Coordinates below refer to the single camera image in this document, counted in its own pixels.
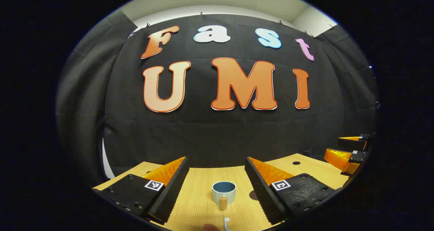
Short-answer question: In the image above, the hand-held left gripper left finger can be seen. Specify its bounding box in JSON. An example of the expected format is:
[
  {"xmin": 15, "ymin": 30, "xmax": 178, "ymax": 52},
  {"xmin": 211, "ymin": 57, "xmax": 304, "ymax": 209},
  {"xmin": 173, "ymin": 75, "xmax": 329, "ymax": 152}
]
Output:
[{"xmin": 92, "ymin": 156, "xmax": 190, "ymax": 225}]

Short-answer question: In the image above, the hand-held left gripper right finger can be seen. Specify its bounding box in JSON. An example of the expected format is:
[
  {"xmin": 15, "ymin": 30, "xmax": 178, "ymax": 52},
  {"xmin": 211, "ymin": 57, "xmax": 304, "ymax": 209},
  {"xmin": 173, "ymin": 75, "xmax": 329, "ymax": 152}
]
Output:
[{"xmin": 245, "ymin": 156, "xmax": 339, "ymax": 225}]

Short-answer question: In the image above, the light blue cup wooden handle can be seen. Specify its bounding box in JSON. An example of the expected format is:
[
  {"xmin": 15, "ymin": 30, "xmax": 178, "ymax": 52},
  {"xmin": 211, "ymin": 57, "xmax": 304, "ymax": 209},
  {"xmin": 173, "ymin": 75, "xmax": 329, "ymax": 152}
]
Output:
[{"xmin": 212, "ymin": 181, "xmax": 237, "ymax": 211}]

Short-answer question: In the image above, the wooden desktop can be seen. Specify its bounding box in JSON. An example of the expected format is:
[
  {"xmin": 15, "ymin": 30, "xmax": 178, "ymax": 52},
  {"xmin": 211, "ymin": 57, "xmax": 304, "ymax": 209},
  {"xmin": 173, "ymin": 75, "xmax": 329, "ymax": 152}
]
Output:
[{"xmin": 92, "ymin": 153, "xmax": 350, "ymax": 231}]

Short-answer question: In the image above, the dark grey side cloth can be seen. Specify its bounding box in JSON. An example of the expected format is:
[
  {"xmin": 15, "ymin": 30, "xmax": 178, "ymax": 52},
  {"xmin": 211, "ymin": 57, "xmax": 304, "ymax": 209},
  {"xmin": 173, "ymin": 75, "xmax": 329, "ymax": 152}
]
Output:
[
  {"xmin": 314, "ymin": 25, "xmax": 377, "ymax": 150},
  {"xmin": 56, "ymin": 11, "xmax": 136, "ymax": 187}
]

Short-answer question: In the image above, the black backdrop cloth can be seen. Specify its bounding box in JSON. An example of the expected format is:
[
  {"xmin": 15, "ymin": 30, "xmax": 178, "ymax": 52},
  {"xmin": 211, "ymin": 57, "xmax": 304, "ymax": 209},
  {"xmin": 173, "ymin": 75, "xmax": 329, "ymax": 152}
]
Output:
[{"xmin": 105, "ymin": 14, "xmax": 377, "ymax": 177}]

